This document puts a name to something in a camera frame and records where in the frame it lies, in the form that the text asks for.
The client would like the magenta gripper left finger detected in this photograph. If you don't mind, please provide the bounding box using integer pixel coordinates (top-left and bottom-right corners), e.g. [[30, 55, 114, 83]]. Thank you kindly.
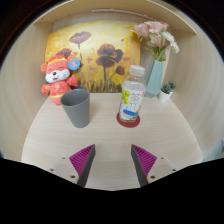
[[48, 143, 97, 188]]

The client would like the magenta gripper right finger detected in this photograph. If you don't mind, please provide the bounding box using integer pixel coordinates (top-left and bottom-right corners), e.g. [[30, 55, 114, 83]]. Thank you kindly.
[[130, 143, 178, 187]]

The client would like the clear plastic water bottle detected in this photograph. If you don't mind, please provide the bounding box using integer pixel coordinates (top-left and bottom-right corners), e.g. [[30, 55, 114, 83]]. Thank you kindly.
[[119, 65, 146, 122]]

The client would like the red round coaster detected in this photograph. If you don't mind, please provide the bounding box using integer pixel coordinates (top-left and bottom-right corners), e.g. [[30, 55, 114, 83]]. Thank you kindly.
[[116, 113, 140, 128]]

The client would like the grey plastic cup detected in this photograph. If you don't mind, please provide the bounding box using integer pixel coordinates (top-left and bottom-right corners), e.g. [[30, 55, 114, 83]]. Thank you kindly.
[[61, 89, 90, 128]]

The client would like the small potted succulent white pot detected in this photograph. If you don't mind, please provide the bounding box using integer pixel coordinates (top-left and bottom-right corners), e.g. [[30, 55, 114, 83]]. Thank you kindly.
[[159, 83, 172, 102]]

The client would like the teal ceramic vase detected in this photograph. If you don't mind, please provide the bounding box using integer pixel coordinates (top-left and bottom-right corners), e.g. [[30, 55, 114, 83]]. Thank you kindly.
[[145, 60, 163, 98]]

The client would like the red plush toy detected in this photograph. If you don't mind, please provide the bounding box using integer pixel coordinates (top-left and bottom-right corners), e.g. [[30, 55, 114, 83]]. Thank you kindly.
[[41, 55, 80, 106]]

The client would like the yellow poppy flower painting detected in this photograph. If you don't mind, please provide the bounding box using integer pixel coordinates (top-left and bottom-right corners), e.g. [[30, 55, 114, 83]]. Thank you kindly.
[[45, 20, 140, 92]]

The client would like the pink white flower bouquet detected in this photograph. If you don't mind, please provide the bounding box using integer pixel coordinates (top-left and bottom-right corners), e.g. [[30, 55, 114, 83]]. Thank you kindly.
[[132, 21, 180, 62]]

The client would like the wooden wall shelf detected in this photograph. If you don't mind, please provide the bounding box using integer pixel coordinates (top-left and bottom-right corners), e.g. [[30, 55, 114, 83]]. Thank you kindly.
[[36, 0, 196, 34]]

